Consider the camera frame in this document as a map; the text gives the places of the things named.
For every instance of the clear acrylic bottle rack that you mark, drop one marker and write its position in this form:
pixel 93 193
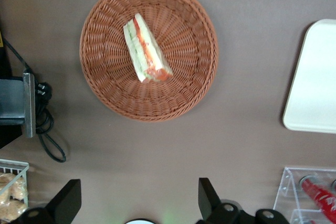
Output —
pixel 291 192

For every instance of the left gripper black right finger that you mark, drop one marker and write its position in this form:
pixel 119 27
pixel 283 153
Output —
pixel 208 200

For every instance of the red cola bottle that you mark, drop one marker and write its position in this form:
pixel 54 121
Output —
pixel 319 197

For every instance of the triangular sandwich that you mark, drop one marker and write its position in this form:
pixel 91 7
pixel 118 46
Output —
pixel 144 51

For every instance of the cream plastic tray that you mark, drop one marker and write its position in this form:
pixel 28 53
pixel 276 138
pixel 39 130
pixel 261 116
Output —
pixel 315 77

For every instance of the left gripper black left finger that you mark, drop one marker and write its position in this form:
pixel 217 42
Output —
pixel 64 203

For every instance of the clear bag of fried snacks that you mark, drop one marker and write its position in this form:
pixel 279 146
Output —
pixel 11 209
pixel 11 186

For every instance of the round brown wicker basket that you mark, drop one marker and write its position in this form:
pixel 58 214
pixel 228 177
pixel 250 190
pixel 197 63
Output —
pixel 183 51

